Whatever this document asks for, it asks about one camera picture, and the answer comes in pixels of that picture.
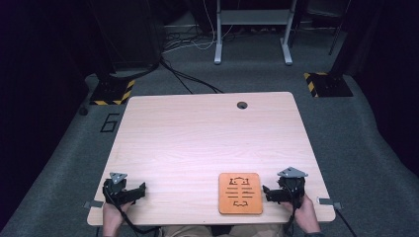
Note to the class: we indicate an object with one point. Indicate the black stand base hazard tape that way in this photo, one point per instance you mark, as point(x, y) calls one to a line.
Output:
point(112, 94)
point(329, 85)

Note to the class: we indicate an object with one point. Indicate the white metal desk frame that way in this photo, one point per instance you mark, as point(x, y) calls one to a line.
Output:
point(253, 17)

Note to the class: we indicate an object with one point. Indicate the small black round floor object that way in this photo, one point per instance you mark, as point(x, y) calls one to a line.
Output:
point(83, 111)

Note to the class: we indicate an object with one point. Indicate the person's right hand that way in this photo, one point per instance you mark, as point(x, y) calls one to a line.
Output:
point(304, 214)

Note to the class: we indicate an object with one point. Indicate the black upright stand post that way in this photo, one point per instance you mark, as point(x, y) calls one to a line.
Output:
point(355, 36)

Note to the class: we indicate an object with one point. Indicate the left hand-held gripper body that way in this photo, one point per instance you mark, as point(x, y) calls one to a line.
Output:
point(115, 192)

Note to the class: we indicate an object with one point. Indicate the orange leather mat with cutouts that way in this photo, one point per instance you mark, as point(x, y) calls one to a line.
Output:
point(240, 204)

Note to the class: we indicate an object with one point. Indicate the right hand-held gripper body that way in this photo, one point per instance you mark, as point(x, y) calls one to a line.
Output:
point(292, 189)

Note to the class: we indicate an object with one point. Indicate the person's left hand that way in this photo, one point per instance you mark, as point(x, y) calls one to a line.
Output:
point(113, 214)

